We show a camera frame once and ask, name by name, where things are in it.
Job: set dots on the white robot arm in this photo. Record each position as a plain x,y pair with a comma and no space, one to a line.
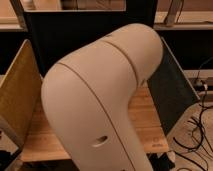
86,95

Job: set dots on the wooden left side panel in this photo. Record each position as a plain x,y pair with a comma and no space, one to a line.
19,92

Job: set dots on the dark right side panel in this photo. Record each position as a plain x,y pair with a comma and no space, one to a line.
173,95

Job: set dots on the black back panel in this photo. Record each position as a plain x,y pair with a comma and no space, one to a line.
56,34

